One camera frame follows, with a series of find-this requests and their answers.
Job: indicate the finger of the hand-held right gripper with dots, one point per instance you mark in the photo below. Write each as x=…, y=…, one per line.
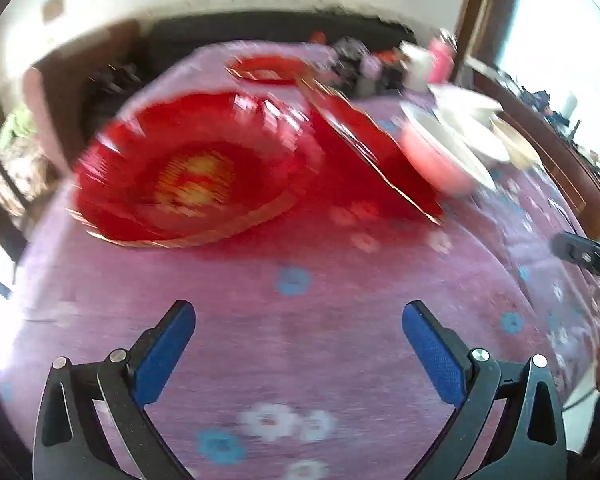
x=585, y=255

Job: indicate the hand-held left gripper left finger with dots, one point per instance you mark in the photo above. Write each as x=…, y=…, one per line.
x=165, y=355

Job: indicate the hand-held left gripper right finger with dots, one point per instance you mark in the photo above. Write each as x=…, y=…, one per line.
x=432, y=355

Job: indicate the cream ribbed disposable plate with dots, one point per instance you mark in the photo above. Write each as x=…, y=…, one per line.
x=517, y=145

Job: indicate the white foam bowl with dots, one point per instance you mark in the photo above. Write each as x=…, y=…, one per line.
x=440, y=155
x=485, y=140
x=467, y=97

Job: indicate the large red gold-rimmed plate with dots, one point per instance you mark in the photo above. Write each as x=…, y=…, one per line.
x=180, y=180

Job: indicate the red scalloped gold-rimmed plate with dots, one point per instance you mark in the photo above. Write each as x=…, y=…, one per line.
x=375, y=160

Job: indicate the wooden sideboard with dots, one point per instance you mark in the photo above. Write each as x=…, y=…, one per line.
x=555, y=145

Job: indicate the purple floral tablecloth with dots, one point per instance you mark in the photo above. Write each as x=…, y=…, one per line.
x=305, y=320

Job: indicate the white bottle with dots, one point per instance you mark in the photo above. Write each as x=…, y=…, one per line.
x=569, y=104

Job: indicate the patterned brown blanket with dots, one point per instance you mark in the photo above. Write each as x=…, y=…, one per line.
x=15, y=180

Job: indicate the window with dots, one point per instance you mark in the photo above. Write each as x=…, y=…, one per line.
x=555, y=25

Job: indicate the pink insulated bottle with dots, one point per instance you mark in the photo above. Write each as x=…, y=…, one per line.
x=441, y=60

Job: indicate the white cup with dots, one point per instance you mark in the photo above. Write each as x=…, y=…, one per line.
x=417, y=67

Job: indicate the green cloth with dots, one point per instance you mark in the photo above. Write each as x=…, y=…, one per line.
x=17, y=127

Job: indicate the pink brown armchair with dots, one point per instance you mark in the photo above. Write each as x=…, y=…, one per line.
x=45, y=110

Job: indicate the black equipment pile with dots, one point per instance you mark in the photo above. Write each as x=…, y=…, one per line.
x=112, y=85

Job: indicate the small red glass plate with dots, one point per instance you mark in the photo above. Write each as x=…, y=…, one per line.
x=267, y=70

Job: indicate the black sofa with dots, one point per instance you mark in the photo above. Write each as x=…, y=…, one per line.
x=205, y=35

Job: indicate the red plastic bag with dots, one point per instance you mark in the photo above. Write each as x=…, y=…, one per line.
x=318, y=37

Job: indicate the small brown wall plaque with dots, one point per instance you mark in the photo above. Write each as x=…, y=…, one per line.
x=53, y=6

